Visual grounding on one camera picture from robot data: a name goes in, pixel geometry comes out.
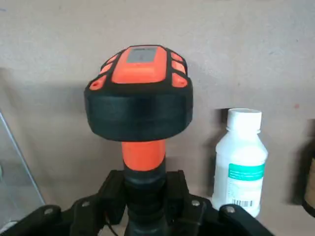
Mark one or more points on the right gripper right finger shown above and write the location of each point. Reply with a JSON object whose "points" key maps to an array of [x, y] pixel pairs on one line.
{"points": [[192, 214]]}

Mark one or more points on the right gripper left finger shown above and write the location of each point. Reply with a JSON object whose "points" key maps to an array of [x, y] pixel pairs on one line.
{"points": [[98, 211]]}

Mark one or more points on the black orange barcode scanner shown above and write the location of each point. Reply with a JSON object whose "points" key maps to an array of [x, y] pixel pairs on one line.
{"points": [[137, 110]]}

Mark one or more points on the white medicine bottle green label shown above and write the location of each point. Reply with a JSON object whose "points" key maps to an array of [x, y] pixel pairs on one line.
{"points": [[238, 172]]}

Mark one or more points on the brown medicine bottle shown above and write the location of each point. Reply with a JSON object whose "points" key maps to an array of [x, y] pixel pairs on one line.
{"points": [[310, 177]]}

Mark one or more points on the clear acrylic stepped shelf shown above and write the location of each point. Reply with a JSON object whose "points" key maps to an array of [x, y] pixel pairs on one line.
{"points": [[17, 186]]}

